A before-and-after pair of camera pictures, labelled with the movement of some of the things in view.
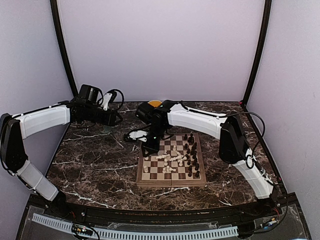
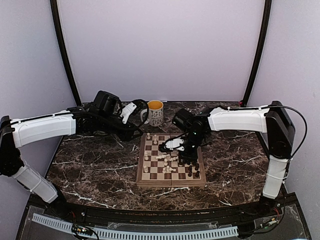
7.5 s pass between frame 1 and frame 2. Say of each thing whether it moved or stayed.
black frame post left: stayed
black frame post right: stayed
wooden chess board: stayed
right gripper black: moved
